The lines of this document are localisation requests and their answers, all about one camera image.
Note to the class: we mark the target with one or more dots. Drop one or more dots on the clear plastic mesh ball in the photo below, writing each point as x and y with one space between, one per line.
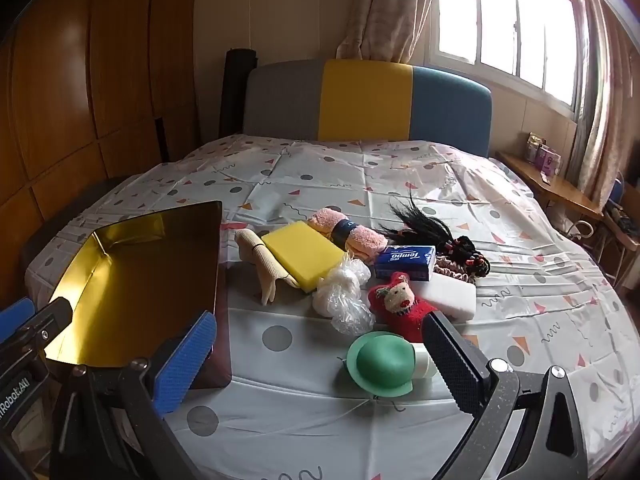
340 300

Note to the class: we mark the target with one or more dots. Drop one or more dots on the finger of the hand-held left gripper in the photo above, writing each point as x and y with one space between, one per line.
50 317
15 312

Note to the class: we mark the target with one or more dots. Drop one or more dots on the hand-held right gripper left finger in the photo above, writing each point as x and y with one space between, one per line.
184 365

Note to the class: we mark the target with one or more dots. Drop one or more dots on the wooden wardrobe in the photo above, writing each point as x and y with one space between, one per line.
75 85

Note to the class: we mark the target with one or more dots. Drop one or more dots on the printed bedsheet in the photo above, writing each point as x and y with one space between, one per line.
350 180

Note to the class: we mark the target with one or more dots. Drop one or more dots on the yellow sponge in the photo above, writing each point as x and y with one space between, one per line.
300 255

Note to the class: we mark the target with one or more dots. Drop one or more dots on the wooden side desk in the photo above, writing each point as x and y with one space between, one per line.
560 185

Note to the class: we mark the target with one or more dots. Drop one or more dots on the blue tissue pack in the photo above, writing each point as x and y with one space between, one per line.
400 262

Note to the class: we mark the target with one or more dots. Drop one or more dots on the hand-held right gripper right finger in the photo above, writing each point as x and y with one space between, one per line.
450 365

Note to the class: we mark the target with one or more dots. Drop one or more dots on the white foam sponge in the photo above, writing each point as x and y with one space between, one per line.
450 297

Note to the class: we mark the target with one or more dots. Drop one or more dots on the black rolled mat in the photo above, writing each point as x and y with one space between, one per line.
237 90

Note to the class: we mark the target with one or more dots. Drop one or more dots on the beige patterned curtain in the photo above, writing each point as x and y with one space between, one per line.
385 5
600 110

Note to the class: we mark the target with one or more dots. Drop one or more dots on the pink satin scrunchie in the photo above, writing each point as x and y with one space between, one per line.
450 270

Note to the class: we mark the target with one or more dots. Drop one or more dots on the green hat-shaped cap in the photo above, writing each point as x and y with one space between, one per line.
382 362

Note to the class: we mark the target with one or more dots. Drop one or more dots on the dark red gold-lined box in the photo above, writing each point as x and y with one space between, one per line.
140 280

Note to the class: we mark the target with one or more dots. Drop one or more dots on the grey yellow blue headboard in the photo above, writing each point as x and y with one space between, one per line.
365 100

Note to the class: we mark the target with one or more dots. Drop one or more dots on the black beaded wig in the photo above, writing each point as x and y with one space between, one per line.
425 230

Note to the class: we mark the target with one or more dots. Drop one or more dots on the white roll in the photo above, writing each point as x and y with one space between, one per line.
425 365

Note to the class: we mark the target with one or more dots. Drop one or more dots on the pink towel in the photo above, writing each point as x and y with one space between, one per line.
365 242

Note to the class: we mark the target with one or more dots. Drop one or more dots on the barred window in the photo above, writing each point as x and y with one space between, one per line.
500 20

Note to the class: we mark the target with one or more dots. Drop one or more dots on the beige knit cloth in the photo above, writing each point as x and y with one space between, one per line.
255 255

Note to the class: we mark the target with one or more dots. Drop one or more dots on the red plush toy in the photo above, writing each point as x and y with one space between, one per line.
400 320

